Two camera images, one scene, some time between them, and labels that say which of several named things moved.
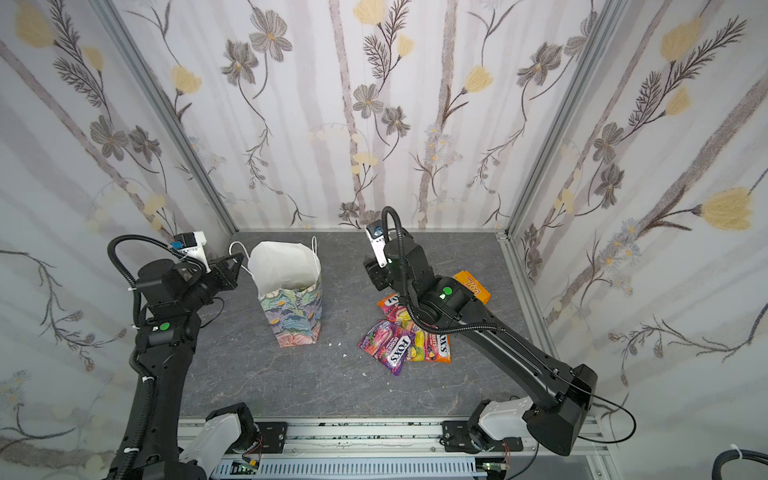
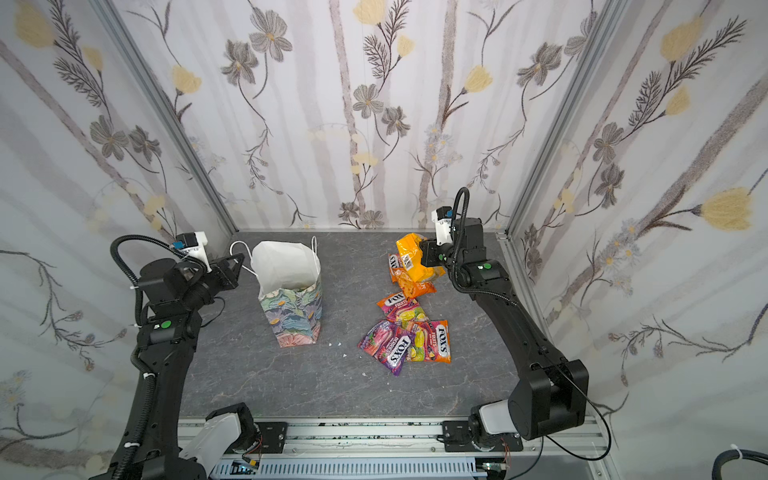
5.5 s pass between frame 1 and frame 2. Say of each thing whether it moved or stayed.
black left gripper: stayed
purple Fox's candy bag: stayed
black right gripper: moved
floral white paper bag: stayed
